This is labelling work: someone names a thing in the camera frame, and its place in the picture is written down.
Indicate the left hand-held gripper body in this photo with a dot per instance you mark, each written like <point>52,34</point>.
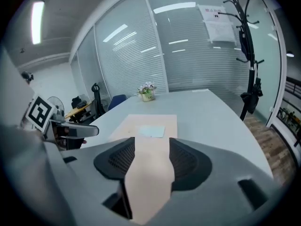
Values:
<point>40,113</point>

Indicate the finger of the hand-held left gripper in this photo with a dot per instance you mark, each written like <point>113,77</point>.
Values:
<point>84,130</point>

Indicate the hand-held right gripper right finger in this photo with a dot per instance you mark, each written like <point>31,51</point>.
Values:
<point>188,163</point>

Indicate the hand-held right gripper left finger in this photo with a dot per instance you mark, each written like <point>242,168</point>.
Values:
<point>113,159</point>

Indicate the beige folder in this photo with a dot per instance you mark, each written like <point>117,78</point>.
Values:
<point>150,173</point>

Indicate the standing fan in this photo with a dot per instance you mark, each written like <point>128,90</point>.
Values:
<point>56,102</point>

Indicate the yellow desk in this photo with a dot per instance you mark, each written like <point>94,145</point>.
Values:
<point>77,110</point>

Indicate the black bag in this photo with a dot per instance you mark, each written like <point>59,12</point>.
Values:
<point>78,102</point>

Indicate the blue chair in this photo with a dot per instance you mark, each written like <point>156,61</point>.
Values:
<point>116,101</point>

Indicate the potted flowers in white pot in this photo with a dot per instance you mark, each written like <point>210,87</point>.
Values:
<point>147,92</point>

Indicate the long ceiling light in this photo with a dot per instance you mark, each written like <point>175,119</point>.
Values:
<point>37,22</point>

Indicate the black folded umbrella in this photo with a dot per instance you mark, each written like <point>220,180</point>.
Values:
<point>254,98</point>

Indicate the black metal railing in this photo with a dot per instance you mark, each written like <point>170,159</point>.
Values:
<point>292,98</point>

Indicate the black hanging pouch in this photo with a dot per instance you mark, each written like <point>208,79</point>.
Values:
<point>244,43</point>

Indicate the black coat rack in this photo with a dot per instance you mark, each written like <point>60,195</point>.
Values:
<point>247,43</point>

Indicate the white paper notice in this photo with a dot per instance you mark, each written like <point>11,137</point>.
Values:
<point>217,23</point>

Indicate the black wall camera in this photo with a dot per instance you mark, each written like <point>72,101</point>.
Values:
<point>27,76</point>

